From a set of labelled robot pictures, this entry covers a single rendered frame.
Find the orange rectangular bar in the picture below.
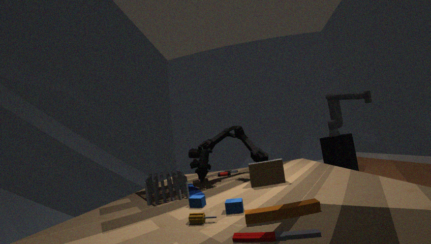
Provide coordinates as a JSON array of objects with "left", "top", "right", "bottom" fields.
[{"left": 244, "top": 199, "right": 321, "bottom": 224}]

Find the blue box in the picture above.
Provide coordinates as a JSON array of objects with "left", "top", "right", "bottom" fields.
[
  {"left": 225, "top": 198, "right": 244, "bottom": 214},
  {"left": 189, "top": 195, "right": 206, "bottom": 208}
]

